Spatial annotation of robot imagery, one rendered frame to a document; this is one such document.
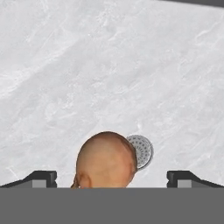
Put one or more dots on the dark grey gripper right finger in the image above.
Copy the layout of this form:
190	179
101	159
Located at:
183	178

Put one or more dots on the round grey sink drain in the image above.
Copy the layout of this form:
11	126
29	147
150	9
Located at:
144	151

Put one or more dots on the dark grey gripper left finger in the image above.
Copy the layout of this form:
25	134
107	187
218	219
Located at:
40	178

